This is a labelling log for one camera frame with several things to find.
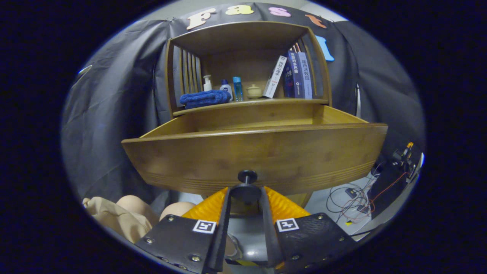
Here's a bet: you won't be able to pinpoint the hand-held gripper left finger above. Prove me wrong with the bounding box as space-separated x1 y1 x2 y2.
135 186 232 274

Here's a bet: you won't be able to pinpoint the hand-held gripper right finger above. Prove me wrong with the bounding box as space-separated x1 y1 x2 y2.
260 186 359 274

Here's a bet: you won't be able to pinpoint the black drawer knob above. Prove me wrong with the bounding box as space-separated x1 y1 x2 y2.
231 170 263 204

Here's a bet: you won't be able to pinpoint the wooden drawer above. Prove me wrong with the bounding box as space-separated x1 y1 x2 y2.
121 104 388 196

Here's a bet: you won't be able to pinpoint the wooden countertop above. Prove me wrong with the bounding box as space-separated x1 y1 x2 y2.
172 97 329 116

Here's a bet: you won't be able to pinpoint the wooden cabinet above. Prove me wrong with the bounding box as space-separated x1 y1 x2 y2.
165 21 332 209

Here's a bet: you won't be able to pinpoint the person's leg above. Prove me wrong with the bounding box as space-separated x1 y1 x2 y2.
116 195 160 227
160 202 196 221

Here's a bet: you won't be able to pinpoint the beige shorts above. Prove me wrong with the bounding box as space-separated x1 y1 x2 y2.
83 196 153 244

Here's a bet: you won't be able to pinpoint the black equipment case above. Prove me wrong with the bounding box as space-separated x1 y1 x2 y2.
371 164 415 219

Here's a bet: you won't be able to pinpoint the blue folded towel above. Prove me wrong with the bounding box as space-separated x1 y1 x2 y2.
180 89 232 110

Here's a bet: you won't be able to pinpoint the white bottle with blue cap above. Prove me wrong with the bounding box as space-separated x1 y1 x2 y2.
220 79 233 101

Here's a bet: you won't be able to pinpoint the clear blue bottle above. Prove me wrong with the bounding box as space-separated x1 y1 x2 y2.
232 76 244 102

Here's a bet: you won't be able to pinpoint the white book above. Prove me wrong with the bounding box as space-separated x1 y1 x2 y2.
263 56 288 99

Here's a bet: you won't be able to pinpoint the dark blue book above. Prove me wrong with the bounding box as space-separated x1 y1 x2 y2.
283 51 305 99

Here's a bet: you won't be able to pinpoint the orange and black tool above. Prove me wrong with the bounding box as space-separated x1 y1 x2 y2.
392 142 415 168

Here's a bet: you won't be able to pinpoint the black backdrop cloth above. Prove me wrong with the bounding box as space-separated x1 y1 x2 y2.
61 2 426 202

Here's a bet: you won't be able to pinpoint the pale lavender book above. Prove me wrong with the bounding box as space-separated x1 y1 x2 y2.
298 52 313 99

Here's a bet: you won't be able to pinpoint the tangle of floor cables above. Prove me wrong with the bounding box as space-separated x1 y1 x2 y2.
326 162 411 226

